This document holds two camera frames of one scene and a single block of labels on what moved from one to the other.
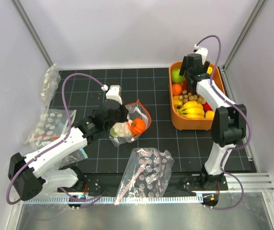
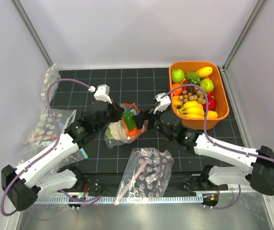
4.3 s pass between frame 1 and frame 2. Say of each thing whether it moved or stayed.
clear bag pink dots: stayed
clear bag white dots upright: stayed
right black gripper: moved
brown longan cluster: stayed
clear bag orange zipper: moved
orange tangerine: stayed
